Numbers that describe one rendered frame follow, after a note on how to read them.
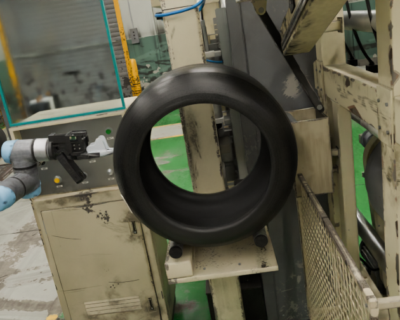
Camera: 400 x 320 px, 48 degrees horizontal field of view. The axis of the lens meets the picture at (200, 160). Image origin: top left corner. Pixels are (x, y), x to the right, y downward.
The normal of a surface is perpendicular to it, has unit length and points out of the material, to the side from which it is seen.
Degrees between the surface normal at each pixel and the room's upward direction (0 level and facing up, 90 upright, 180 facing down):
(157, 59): 90
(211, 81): 44
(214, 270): 0
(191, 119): 90
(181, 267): 90
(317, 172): 90
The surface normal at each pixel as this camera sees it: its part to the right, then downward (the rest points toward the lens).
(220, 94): 0.02, 0.12
